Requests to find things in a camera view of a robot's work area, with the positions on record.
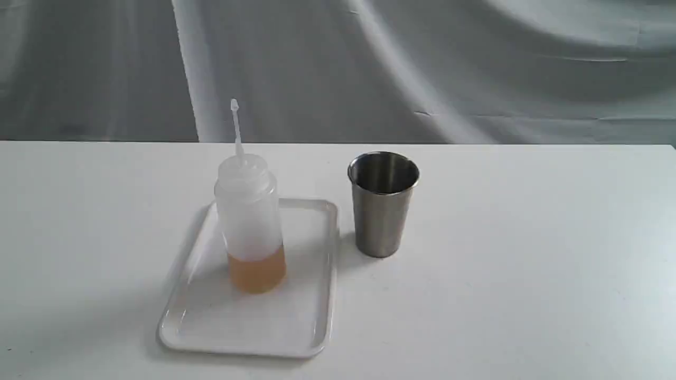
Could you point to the translucent squeeze bottle amber liquid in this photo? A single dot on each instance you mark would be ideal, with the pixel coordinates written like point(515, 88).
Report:
point(249, 215)

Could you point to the stainless steel cup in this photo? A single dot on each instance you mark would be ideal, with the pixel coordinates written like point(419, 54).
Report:
point(382, 184)

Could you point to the white plastic tray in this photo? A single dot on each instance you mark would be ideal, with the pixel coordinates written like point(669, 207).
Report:
point(206, 313)

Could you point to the grey backdrop cloth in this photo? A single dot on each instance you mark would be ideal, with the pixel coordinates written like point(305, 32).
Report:
point(340, 72)

